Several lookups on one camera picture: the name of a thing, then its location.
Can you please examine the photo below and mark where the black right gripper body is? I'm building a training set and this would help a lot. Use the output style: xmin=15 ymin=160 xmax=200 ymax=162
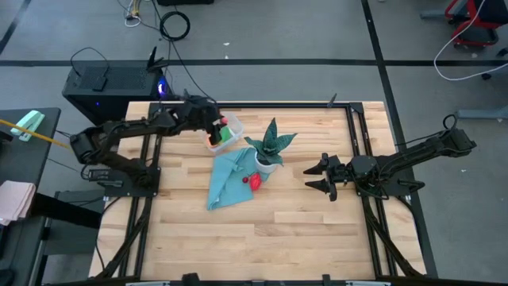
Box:
xmin=325 ymin=155 xmax=354 ymax=203

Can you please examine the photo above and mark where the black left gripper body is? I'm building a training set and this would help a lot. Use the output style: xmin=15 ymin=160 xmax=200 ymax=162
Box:
xmin=184 ymin=96 xmax=221 ymax=134

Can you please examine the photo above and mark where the clear plastic tupperware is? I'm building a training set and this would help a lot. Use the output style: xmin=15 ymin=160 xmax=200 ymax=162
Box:
xmin=200 ymin=112 xmax=245 ymax=155

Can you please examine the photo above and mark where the teal cloth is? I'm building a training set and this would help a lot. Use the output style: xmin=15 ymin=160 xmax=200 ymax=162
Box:
xmin=206 ymin=147 xmax=271 ymax=211

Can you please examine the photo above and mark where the green snake plant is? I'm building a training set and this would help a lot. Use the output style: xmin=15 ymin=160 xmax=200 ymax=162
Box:
xmin=243 ymin=117 xmax=298 ymax=167

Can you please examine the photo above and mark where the white plant pot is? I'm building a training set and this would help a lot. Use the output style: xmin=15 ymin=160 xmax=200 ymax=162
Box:
xmin=253 ymin=153 xmax=279 ymax=175

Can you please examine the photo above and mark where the black computer tower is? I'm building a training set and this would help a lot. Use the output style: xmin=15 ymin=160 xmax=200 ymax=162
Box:
xmin=62 ymin=46 xmax=175 ymax=127

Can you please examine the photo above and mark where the large black case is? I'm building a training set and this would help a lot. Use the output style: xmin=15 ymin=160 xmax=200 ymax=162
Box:
xmin=156 ymin=0 xmax=215 ymax=6

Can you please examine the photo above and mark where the black power brick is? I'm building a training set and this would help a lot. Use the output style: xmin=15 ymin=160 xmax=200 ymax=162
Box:
xmin=87 ymin=168 xmax=125 ymax=187

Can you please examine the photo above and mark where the mint green stapler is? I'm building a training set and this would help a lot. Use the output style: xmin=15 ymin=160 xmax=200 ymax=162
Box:
xmin=10 ymin=110 xmax=46 ymax=143

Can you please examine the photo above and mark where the black side table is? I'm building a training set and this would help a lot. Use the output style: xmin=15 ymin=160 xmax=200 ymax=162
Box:
xmin=0 ymin=106 xmax=63 ymax=286

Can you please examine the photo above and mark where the red and black chair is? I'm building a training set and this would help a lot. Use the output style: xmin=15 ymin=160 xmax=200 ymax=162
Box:
xmin=444 ymin=0 xmax=508 ymax=48

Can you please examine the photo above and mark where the pink folded cloth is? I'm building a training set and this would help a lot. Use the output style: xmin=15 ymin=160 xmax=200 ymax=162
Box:
xmin=0 ymin=180 xmax=37 ymax=226

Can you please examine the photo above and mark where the long black cable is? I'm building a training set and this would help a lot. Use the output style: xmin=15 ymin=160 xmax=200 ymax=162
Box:
xmin=166 ymin=38 xmax=207 ymax=96

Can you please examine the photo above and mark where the black table frame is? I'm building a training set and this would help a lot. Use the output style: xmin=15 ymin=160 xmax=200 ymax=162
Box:
xmin=93 ymin=101 xmax=440 ymax=281

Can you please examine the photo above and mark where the coiled black cable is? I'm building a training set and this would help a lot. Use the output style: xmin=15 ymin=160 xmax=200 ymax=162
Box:
xmin=159 ymin=10 xmax=191 ymax=42

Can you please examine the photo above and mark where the white cable bundle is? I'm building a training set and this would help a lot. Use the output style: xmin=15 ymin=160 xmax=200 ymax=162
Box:
xmin=124 ymin=0 xmax=143 ymax=28

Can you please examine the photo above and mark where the thin black cable loop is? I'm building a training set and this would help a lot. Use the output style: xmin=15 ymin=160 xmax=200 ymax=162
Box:
xmin=70 ymin=46 xmax=110 ymax=80

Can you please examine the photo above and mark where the black table-level camera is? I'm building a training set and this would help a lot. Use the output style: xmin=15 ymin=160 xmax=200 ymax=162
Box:
xmin=181 ymin=272 xmax=202 ymax=286

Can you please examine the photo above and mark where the yellow cable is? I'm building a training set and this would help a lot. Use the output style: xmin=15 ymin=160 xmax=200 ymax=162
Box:
xmin=0 ymin=118 xmax=72 ymax=150

